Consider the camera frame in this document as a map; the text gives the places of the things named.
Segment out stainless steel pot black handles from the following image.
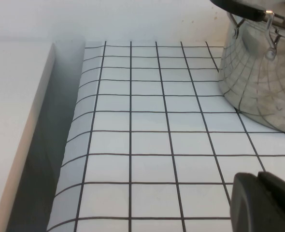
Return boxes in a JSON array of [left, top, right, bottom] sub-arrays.
[[210, 0, 285, 136]]

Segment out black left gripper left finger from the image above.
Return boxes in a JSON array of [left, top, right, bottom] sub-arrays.
[[230, 172, 285, 232]]

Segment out white black-grid tablecloth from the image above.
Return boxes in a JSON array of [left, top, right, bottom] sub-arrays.
[[47, 40, 285, 232]]

